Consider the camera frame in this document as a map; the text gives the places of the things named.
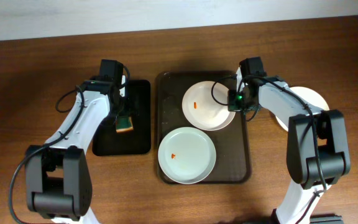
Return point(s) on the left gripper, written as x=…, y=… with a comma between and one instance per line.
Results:
x=120, y=113

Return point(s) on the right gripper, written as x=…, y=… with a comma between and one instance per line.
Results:
x=249, y=109

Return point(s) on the green orange sponge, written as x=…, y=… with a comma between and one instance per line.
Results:
x=124, y=124

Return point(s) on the pinkish white plate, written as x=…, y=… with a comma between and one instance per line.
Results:
x=203, y=106

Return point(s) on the cream plate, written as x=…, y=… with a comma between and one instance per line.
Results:
x=309, y=96

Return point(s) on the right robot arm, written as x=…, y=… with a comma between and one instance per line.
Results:
x=317, y=147

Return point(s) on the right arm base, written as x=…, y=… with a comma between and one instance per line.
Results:
x=328, y=219

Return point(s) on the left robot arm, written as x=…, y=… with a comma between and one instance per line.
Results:
x=58, y=182

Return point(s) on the black water tray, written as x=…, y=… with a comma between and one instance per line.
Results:
x=107, y=142

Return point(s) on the brown serving tray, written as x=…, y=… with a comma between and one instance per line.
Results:
x=231, y=143

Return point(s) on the pale green plate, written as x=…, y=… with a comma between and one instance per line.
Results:
x=187, y=155

